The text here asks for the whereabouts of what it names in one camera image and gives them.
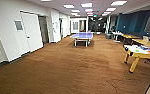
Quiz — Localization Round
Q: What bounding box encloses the grey wall sign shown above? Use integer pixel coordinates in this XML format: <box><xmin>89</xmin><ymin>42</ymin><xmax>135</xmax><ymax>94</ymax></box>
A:
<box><xmin>14</xmin><ymin>20</ymin><xmax>24</xmax><ymax>32</ymax></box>

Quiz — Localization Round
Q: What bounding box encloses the white hallway door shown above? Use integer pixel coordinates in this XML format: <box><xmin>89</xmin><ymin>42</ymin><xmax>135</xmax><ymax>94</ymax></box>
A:
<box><xmin>20</xmin><ymin>11</ymin><xmax>44</xmax><ymax>53</ymax></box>

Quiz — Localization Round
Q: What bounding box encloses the dark round waste bin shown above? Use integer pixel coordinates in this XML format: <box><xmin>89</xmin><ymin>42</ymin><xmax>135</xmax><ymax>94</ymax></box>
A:
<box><xmin>104</xmin><ymin>32</ymin><xmax>113</xmax><ymax>40</ymax></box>

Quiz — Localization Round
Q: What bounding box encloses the glass panel door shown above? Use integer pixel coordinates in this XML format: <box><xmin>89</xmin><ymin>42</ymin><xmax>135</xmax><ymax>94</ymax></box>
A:
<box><xmin>72</xmin><ymin>20</ymin><xmax>80</xmax><ymax>32</ymax></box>

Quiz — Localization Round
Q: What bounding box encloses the grey elevator door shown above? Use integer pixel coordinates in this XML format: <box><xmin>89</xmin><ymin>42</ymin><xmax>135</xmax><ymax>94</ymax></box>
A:
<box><xmin>38</xmin><ymin>15</ymin><xmax>50</xmax><ymax>45</ymax></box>

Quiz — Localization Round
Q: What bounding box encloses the yellow leg game table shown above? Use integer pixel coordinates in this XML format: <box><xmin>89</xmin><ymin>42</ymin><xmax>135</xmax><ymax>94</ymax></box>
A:
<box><xmin>123</xmin><ymin>44</ymin><xmax>150</xmax><ymax>74</ymax></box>

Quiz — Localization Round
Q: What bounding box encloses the small white table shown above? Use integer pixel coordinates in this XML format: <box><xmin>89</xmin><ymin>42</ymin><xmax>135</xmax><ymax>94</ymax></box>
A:
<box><xmin>111</xmin><ymin>31</ymin><xmax>124</xmax><ymax>43</ymax></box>

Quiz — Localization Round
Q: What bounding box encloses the long wooden table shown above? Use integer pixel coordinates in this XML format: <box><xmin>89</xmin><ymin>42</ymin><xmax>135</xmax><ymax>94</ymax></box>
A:
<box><xmin>132</xmin><ymin>37</ymin><xmax>150</xmax><ymax>48</ymax></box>
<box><xmin>120</xmin><ymin>33</ymin><xmax>142</xmax><ymax>44</ymax></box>

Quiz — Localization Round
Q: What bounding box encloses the blue ping pong table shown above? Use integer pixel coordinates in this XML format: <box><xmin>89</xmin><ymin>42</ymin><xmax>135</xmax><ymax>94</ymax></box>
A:
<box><xmin>70</xmin><ymin>31</ymin><xmax>95</xmax><ymax>48</ymax></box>

